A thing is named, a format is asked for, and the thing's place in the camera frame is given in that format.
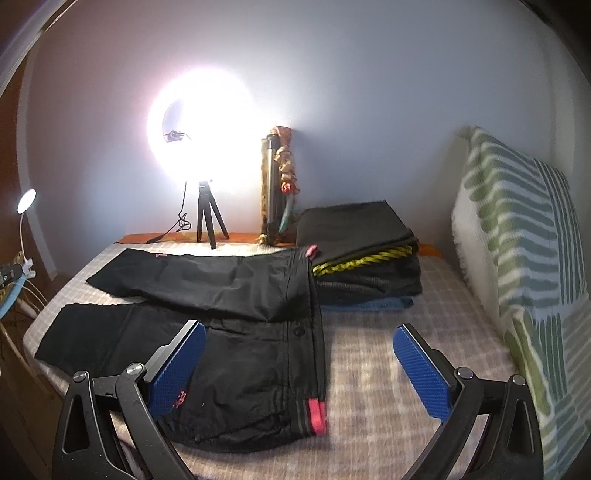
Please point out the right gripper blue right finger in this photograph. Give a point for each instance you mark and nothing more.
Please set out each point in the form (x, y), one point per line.
(429, 371)

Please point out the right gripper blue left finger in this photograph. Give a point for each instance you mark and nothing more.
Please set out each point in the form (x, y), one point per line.
(170, 368)

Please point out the black pants with pink tabs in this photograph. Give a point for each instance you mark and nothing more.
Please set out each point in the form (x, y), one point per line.
(261, 381)

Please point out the folded black garment yellow trim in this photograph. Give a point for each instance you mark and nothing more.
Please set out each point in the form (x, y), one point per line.
(360, 253)

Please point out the green striped white pillow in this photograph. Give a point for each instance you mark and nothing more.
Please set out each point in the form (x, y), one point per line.
(518, 240)

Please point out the blue plastic chair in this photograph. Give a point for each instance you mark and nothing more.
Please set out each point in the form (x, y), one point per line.
(13, 294)

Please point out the black mini tripod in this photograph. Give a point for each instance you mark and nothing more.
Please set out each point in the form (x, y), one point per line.
(207, 212)

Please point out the folded metal stand with cloth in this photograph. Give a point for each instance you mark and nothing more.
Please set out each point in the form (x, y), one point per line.
(279, 189)

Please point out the white clip desk lamp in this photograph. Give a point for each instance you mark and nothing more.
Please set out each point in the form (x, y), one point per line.
(24, 204)

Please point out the bright ring light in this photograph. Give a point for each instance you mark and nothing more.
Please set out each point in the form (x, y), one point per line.
(207, 124)

